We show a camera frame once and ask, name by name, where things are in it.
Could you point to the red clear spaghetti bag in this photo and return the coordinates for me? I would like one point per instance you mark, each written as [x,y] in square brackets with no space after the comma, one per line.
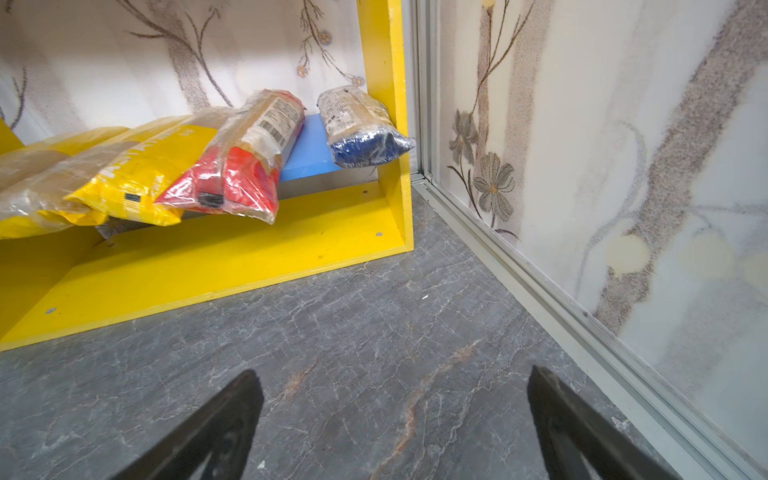
[239,171]

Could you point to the brown spaghetti pack bottom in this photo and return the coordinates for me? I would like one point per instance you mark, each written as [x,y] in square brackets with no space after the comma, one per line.
[37,205]

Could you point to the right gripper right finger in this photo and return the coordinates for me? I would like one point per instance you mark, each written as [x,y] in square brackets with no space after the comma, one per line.
[575,440]

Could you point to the yellow spaghetti bag small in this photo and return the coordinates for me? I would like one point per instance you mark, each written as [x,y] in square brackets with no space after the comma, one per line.
[129,185]

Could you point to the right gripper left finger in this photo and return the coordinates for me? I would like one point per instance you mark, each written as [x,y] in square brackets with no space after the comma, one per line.
[216,439]

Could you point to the yellow shelf pink blue boards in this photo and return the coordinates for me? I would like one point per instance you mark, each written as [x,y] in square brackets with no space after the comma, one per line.
[78,65]

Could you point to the clear white spaghetti bag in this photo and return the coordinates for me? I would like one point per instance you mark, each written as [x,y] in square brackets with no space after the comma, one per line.
[359,130]

